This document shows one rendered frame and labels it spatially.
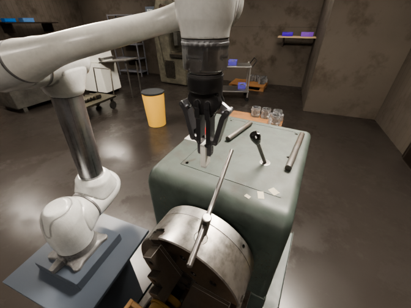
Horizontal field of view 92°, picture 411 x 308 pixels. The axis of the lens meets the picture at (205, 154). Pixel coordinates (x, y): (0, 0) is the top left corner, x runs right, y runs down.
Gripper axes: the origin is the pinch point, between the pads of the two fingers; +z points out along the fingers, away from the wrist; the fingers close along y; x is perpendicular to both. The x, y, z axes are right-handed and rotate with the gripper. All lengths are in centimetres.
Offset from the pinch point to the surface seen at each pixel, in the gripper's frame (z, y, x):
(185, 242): 14.9, 3.0, -16.0
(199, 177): 13.3, -4.6, 4.5
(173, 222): 16.2, -3.4, -11.9
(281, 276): 85, 31, 27
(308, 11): -46, -43, 647
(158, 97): 82, -214, 225
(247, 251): 22.3, 16.1, -6.6
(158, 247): 18.5, -3.6, -18.5
